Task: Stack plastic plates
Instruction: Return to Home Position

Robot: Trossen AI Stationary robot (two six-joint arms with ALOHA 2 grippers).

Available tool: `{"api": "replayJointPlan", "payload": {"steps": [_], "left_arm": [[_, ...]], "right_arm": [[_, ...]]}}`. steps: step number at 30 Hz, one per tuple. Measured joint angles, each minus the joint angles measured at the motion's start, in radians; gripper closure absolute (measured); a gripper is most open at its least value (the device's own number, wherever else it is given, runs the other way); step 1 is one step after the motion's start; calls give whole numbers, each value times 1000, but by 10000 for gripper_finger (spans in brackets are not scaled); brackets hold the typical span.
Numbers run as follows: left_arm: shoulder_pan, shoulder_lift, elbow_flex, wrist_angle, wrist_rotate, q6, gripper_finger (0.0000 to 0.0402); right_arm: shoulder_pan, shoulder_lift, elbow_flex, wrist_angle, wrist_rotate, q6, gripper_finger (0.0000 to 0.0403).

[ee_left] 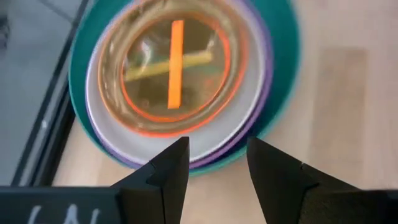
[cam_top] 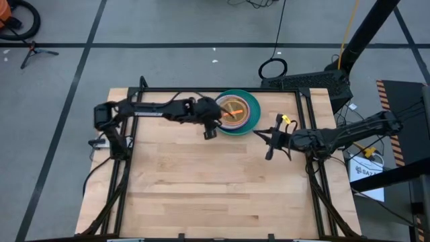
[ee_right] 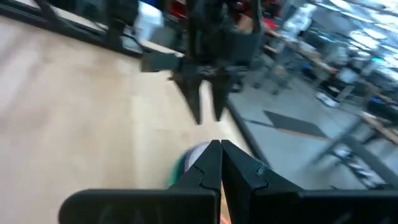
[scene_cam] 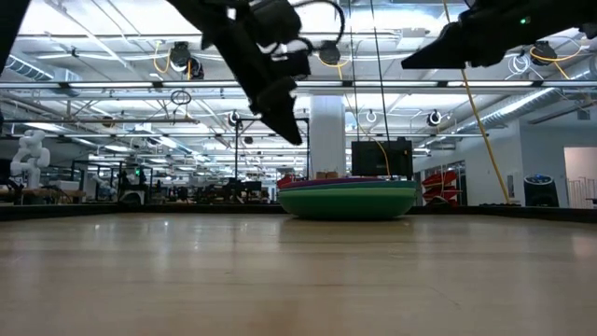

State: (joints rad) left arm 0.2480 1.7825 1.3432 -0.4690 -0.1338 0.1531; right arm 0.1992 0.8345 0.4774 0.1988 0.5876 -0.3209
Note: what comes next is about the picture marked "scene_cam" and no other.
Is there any silver ventilation duct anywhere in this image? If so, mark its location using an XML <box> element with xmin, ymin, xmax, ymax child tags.
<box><xmin>459</xmin><ymin>86</ymin><xmax>597</xmax><ymax>136</ymax></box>

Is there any yellow cable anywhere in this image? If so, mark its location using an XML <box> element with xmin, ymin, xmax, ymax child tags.
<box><xmin>441</xmin><ymin>0</ymin><xmax>511</xmax><ymax>204</ymax></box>

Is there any large teal plastic plate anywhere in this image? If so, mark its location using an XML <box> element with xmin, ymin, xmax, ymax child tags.
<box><xmin>279</xmin><ymin>180</ymin><xmax>418</xmax><ymax>191</ymax></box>

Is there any purple plastic plate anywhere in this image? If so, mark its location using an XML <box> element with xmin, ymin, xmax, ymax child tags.
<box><xmin>279</xmin><ymin>175</ymin><xmax>386</xmax><ymax>186</ymax></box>

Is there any large dark green plastic plate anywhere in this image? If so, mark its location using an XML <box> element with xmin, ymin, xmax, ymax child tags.
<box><xmin>278</xmin><ymin>193</ymin><xmax>418</xmax><ymax>222</ymax></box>

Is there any black computer case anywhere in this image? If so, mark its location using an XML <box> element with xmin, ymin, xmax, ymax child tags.
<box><xmin>351</xmin><ymin>138</ymin><xmax>414</xmax><ymax>179</ymax></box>

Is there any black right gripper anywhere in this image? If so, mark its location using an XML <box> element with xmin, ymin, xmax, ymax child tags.
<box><xmin>400</xmin><ymin>0</ymin><xmax>597</xmax><ymax>71</ymax></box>

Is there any red folded object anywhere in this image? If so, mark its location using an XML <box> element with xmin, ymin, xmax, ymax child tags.
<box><xmin>421</xmin><ymin>169</ymin><xmax>461</xmax><ymax>204</ymax></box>

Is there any black metal table frame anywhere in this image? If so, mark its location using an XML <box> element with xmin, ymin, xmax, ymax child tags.
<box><xmin>0</xmin><ymin>203</ymin><xmax>597</xmax><ymax>223</ymax></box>

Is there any white robot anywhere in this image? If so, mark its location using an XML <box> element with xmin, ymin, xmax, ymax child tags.
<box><xmin>9</xmin><ymin>129</ymin><xmax>51</xmax><ymax>190</ymax></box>

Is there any black metal rig frame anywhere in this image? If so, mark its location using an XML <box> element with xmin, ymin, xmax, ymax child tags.
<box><xmin>234</xmin><ymin>116</ymin><xmax>311</xmax><ymax>204</ymax></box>

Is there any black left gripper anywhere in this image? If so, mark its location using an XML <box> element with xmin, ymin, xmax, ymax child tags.
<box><xmin>166</xmin><ymin>0</ymin><xmax>312</xmax><ymax>147</ymax></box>

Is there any white square column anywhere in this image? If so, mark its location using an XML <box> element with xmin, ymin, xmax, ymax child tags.
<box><xmin>310</xmin><ymin>95</ymin><xmax>347</xmax><ymax>181</ymax></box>

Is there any large light green plastic plate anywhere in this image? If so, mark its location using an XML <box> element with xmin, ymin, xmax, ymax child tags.
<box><xmin>278</xmin><ymin>187</ymin><xmax>418</xmax><ymax>198</ymax></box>

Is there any thin black hanging cable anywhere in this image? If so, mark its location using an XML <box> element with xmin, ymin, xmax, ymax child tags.
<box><xmin>348</xmin><ymin>0</ymin><xmax>359</xmax><ymax>142</ymax></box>

